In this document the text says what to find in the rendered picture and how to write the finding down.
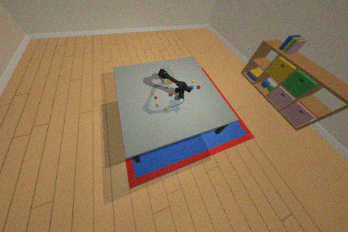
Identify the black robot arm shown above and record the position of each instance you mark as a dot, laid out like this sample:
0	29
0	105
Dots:
181	85

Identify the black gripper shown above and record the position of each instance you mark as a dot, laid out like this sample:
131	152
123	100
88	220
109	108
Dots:
181	94

